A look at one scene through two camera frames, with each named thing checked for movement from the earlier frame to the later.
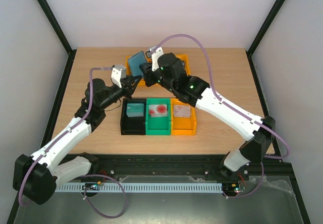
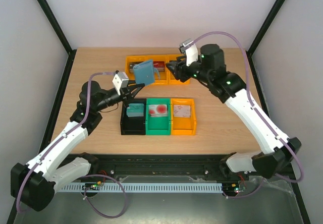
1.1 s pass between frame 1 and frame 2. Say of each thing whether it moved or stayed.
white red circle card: stayed
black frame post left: stayed
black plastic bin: stayed
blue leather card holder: moved
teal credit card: stayed
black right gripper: moved
